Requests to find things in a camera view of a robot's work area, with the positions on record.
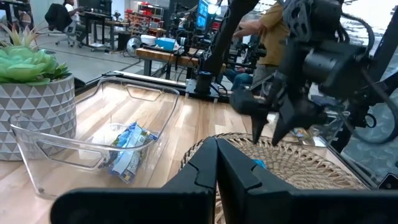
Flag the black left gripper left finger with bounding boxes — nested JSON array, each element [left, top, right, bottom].
[[49, 136, 218, 224]]

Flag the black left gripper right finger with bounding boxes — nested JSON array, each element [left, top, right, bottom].
[[216, 138, 398, 224]]

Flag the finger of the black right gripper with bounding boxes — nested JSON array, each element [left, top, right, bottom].
[[229, 88, 271, 146], [272, 93, 328, 147]]

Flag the light blue white granola bar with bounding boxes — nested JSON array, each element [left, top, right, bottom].
[[111, 121, 159, 149], [107, 146, 150, 184]]

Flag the person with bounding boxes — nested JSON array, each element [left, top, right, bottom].
[[233, 0, 290, 86], [223, 68, 253, 91], [62, 0, 88, 41]]

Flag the round woven wicker basket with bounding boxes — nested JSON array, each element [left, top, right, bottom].
[[180, 132, 371, 224]]

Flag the wooden workbench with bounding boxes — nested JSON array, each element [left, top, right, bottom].
[[136, 47, 228, 82]]

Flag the blue-lit monitor screen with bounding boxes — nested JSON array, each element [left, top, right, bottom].
[[195, 0, 210, 30]]

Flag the blue box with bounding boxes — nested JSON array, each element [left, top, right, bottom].
[[155, 37, 177, 51]]

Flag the white container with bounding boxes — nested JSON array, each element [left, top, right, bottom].
[[140, 34, 157, 47]]

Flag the small grey fan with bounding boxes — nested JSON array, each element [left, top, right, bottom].
[[126, 36, 142, 57]]

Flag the red parts shelf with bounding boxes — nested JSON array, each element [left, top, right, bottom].
[[124, 2, 165, 37]]

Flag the black office desk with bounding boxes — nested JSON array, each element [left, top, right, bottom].
[[79, 11, 131, 52]]

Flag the white triangle-patterned plant pot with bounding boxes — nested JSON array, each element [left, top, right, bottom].
[[0, 74, 77, 161]]

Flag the green succulent plant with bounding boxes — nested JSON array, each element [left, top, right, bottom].
[[0, 23, 72, 86]]

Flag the black office chair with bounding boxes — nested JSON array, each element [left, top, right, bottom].
[[44, 2, 83, 47]]

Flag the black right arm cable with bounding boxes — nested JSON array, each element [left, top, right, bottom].
[[340, 12, 398, 146]]

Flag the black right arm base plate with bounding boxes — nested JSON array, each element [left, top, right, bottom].
[[185, 79, 220, 104]]

